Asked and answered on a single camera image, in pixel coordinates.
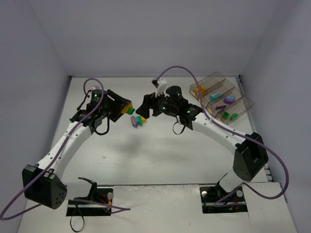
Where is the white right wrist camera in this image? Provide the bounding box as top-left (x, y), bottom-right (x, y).
top-left (152, 78), bottom-right (167, 97)

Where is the purple rounded lego brick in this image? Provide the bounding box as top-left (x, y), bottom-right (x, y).
top-left (224, 96), bottom-right (236, 104)

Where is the orange lego plate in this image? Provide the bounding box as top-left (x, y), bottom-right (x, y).
top-left (200, 85), bottom-right (207, 96)

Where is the dark green square lego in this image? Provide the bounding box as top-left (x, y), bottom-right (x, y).
top-left (222, 112), bottom-right (230, 119)

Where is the cyan green stacked lego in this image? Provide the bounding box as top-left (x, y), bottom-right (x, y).
top-left (131, 116), bottom-right (143, 128)

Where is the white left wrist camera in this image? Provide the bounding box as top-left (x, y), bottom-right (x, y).
top-left (91, 85), bottom-right (101, 90)

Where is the teal frog flower lego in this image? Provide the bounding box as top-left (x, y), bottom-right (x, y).
top-left (209, 91), bottom-right (221, 100)

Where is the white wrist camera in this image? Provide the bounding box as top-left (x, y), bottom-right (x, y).
top-left (152, 78), bottom-right (167, 97)
top-left (91, 85), bottom-right (101, 90)

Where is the purple butterfly lego brick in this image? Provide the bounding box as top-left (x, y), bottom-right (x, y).
top-left (216, 103), bottom-right (227, 110)

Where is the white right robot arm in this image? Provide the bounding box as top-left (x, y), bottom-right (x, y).
top-left (136, 85), bottom-right (268, 195)

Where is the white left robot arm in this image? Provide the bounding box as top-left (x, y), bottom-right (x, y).
top-left (22, 89), bottom-right (134, 209)

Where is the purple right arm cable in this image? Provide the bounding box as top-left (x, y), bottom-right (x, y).
top-left (156, 65), bottom-right (290, 207)

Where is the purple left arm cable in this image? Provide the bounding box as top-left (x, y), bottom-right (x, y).
top-left (0, 77), bottom-right (132, 219)

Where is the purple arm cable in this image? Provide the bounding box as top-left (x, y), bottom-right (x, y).
top-left (156, 65), bottom-right (290, 207)
top-left (0, 77), bottom-right (132, 219)

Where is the black loop cable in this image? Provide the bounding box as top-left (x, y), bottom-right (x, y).
top-left (69, 215), bottom-right (86, 232)

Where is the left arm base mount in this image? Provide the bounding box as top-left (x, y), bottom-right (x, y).
top-left (66, 177), bottom-right (113, 216)

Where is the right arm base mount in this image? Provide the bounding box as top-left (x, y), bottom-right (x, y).
top-left (199, 186), bottom-right (248, 214)

